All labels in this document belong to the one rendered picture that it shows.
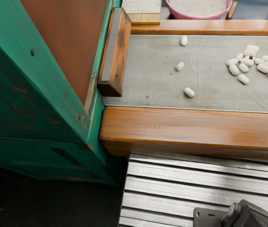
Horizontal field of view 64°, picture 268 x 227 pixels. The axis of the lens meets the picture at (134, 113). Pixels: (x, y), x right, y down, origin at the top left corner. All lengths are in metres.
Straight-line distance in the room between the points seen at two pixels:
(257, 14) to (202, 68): 0.42
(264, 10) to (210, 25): 0.33
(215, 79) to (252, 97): 0.12
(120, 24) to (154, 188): 0.50
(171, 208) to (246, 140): 0.27
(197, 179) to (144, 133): 0.21
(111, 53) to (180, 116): 0.26
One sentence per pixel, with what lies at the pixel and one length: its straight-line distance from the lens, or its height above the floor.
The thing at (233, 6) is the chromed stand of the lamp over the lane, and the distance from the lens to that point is 0.87.
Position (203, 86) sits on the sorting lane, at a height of 0.74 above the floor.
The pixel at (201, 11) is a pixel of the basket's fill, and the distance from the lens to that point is 0.95.
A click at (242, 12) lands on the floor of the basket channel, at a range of 1.08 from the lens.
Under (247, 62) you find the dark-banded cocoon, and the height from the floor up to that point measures 0.76.
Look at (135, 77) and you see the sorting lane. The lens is 0.72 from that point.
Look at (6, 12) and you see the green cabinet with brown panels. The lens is 0.28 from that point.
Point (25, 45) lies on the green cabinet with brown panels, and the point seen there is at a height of 1.13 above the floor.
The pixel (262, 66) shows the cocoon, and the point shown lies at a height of 0.76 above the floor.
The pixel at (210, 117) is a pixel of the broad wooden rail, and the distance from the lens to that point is 0.63.
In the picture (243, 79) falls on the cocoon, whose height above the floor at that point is 0.76.
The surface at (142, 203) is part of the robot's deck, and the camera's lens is 0.65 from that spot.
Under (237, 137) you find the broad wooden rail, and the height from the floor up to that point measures 0.76.
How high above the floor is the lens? 1.32
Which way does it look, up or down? 64 degrees down
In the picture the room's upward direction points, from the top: 10 degrees counter-clockwise
